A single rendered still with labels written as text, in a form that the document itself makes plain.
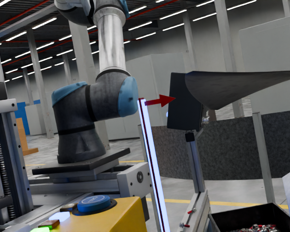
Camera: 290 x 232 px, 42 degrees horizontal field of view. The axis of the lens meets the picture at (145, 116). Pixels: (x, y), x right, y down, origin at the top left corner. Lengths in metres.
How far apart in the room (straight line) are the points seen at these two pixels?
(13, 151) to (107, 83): 0.33
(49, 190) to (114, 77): 0.41
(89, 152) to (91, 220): 0.73
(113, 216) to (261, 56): 6.76
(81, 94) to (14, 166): 0.28
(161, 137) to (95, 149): 1.75
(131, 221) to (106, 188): 0.67
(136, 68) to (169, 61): 0.98
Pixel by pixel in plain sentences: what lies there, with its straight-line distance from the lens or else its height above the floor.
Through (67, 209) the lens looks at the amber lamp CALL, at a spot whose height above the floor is 1.08.
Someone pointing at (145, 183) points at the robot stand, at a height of 0.94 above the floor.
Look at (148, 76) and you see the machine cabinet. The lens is 10.45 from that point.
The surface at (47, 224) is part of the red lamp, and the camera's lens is 0.44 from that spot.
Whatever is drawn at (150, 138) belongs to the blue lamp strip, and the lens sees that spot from 0.69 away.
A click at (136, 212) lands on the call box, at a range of 0.47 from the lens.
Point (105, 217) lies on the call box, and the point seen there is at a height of 1.07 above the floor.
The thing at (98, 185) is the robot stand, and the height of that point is 0.96.
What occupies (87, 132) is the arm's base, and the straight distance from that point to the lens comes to 1.17.
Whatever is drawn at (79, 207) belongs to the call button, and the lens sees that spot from 0.47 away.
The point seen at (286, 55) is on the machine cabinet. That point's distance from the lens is 6.97.
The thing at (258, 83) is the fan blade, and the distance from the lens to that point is 0.70.
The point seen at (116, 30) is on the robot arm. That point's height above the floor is 1.43.
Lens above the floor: 1.19
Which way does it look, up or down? 3 degrees down
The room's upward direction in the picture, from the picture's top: 11 degrees counter-clockwise
